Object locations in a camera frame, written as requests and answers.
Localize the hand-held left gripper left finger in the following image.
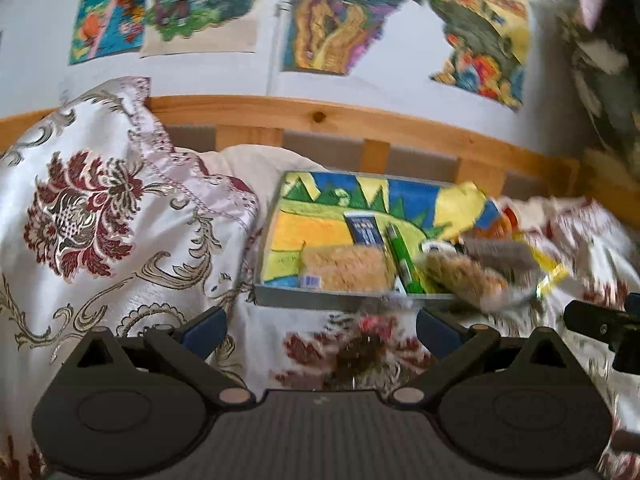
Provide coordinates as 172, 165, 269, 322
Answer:
62, 306, 256, 410

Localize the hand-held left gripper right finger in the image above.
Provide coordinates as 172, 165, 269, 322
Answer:
389, 306, 581, 410

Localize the clear nut bar packet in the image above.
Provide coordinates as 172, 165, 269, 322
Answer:
425, 250, 512, 311

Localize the long green snack packet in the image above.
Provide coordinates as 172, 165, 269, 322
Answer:
385, 222, 429, 295

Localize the clear plastic box with label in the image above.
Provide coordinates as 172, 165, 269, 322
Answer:
462, 237, 539, 274

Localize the clear rice cracker packet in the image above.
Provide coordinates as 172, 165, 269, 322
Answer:
299, 245, 399, 292

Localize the grey metal tray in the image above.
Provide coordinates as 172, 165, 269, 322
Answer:
252, 170, 501, 313

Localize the dark blue snack packet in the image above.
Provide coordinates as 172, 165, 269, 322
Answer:
344, 211, 385, 249

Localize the orange jelly packet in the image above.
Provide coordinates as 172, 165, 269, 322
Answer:
487, 202, 524, 241

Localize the floral satin blanket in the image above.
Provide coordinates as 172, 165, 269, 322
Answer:
0, 76, 640, 480

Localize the dinosaur drawing paper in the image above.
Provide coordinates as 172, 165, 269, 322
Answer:
260, 171, 489, 291

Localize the white pillow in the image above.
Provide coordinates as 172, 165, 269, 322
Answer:
197, 144, 329, 187

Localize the floral patterned curtain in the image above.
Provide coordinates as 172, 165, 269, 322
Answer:
554, 0, 640, 162

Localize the blue orange-haired figure poster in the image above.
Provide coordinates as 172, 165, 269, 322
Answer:
69, 0, 152, 66

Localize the torn colourful wall poster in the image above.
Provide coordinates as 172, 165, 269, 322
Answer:
427, 0, 532, 112

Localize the blonde figure wall poster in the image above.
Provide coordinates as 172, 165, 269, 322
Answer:
140, 0, 271, 59

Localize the flame pattern wall poster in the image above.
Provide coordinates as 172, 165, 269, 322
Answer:
282, 0, 417, 77

